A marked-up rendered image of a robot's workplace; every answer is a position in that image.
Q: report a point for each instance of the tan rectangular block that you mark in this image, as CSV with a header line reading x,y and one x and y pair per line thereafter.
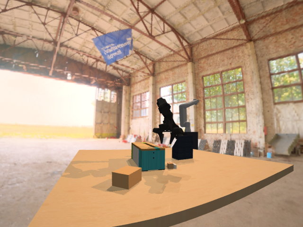
x,y
126,177

